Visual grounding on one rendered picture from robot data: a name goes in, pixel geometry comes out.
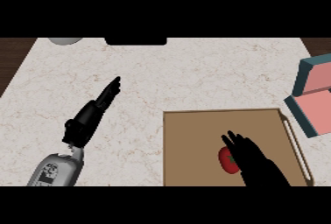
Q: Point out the red tomato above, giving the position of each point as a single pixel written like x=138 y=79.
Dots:
x=226 y=162

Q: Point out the pale grey round object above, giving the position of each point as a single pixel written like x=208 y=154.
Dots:
x=64 y=40

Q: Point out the teal and pink open box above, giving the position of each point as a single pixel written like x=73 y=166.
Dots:
x=316 y=108

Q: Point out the black rectangular object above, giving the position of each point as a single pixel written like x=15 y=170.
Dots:
x=136 y=41

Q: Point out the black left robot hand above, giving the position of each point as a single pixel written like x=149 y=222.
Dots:
x=87 y=116

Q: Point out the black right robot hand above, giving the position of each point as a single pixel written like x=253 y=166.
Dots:
x=259 y=166

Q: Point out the brown wooden tray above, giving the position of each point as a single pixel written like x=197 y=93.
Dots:
x=203 y=137

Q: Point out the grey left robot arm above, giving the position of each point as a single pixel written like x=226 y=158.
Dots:
x=53 y=170

